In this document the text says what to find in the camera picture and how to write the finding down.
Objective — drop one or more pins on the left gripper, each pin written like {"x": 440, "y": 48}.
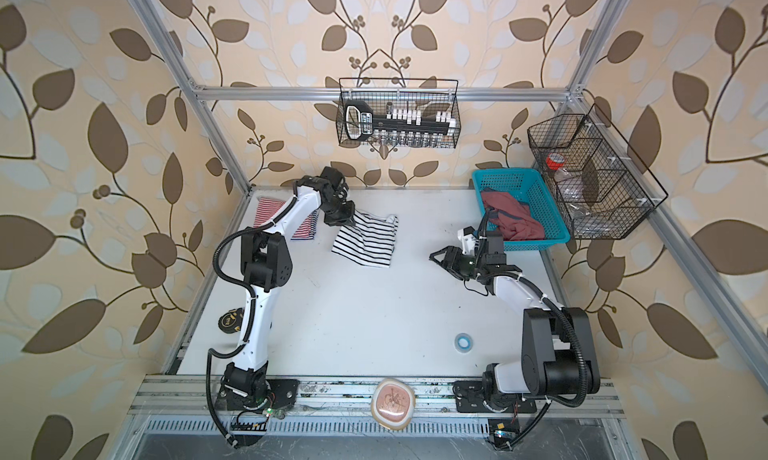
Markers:
{"x": 348, "y": 215}

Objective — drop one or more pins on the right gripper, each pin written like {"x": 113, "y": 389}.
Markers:
{"x": 452, "y": 257}

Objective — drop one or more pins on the black white striped tank top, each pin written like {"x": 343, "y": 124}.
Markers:
{"x": 369, "y": 242}

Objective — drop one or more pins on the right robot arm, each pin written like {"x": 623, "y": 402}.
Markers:
{"x": 557, "y": 362}

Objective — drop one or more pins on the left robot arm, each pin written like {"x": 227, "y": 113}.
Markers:
{"x": 258, "y": 260}

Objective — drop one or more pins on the red striped folded tank top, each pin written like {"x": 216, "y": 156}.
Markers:
{"x": 300, "y": 220}

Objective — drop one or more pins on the maroon tank top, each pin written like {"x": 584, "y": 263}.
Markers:
{"x": 512, "y": 218}

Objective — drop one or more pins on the blue tape roll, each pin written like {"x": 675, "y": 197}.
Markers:
{"x": 463, "y": 343}

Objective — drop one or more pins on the black tool in basket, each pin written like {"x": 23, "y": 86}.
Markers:
{"x": 397, "y": 124}

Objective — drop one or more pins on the teal plastic basket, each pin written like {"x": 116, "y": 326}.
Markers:
{"x": 527, "y": 186}

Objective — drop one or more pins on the red capped bottle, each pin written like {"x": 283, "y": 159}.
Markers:
{"x": 555, "y": 161}

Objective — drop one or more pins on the pink round badge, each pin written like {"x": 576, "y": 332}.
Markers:
{"x": 393, "y": 404}

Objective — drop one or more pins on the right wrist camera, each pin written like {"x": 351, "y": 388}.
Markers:
{"x": 468, "y": 240}

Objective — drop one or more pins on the back wire basket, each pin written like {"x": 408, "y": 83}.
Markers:
{"x": 399, "y": 89}

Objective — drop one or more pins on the wire basket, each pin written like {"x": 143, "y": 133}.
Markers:
{"x": 606, "y": 189}
{"x": 399, "y": 89}

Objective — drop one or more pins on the right wire basket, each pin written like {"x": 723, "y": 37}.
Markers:
{"x": 606, "y": 189}

